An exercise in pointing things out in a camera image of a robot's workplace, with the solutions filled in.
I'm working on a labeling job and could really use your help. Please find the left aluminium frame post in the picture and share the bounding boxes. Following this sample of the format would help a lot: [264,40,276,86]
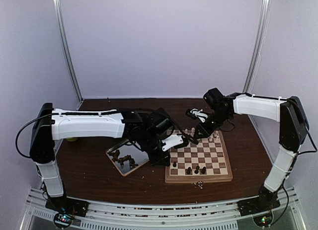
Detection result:
[53,0,83,103]

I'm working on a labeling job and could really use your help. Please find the right aluminium frame post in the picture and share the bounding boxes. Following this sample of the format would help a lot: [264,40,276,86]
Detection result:
[242,0,271,92]

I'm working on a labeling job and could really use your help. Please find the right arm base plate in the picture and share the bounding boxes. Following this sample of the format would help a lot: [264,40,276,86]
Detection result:
[237,197,281,217]

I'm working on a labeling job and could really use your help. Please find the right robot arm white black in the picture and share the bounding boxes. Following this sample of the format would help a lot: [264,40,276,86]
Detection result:
[186,88,311,211]

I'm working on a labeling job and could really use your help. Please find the green bowl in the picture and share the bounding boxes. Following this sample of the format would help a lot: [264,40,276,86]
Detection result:
[66,138,77,142]

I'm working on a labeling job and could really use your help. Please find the aluminium frame post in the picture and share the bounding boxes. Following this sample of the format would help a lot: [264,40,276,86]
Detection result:
[242,0,271,92]
[53,0,83,103]

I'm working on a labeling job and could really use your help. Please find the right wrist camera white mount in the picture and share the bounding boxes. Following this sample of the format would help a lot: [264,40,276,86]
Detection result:
[185,108,208,123]

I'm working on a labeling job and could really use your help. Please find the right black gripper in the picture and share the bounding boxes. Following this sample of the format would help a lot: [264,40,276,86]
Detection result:
[193,109,231,139]

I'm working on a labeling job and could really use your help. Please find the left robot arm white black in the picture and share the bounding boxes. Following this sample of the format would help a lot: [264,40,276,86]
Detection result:
[18,103,182,212]

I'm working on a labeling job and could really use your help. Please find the aluminium front rail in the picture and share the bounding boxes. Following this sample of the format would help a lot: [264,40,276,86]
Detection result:
[18,188,309,230]

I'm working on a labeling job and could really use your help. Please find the wooden chess board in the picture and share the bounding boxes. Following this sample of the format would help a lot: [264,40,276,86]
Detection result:
[165,131,233,184]

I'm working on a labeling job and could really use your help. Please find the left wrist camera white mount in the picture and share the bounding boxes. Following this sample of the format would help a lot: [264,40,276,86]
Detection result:
[161,134,189,152]

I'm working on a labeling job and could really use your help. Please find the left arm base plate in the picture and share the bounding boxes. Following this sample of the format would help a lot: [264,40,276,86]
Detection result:
[45,198,89,217]

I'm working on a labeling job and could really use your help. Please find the metal tray wooden rim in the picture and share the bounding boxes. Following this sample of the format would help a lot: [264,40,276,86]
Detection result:
[106,144,149,177]

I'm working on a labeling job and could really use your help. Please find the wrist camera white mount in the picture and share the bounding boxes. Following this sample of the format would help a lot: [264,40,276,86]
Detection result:
[161,134,189,152]
[185,108,208,123]

